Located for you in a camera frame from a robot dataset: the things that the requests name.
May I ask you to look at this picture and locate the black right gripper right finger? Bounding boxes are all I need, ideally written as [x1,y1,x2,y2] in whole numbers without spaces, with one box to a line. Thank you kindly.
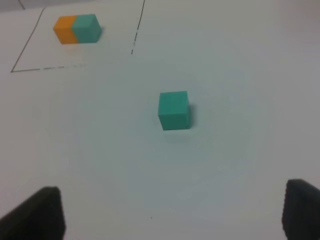
[281,179,320,240]

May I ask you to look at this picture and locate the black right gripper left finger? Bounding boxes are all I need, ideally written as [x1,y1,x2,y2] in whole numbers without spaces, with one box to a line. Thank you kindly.
[0,186,66,240]

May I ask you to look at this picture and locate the template orange cube block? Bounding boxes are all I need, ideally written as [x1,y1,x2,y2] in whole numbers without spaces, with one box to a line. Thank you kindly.
[53,15,78,45]

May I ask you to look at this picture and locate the template teal cube block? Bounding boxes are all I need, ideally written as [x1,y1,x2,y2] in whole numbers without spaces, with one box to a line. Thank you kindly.
[71,14,102,44]

